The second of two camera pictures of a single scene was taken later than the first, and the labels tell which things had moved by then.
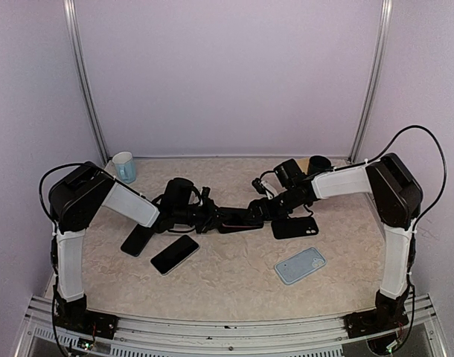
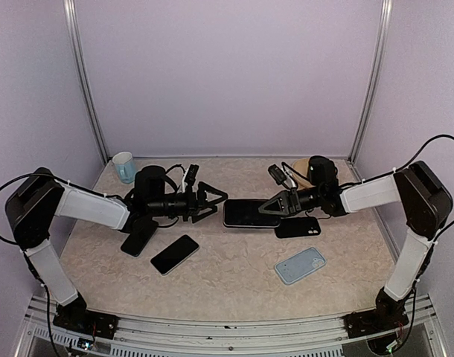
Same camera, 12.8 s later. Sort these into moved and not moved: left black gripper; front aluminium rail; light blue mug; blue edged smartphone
Moved: left black gripper
Not moved: light blue mug; front aluminium rail; blue edged smartphone
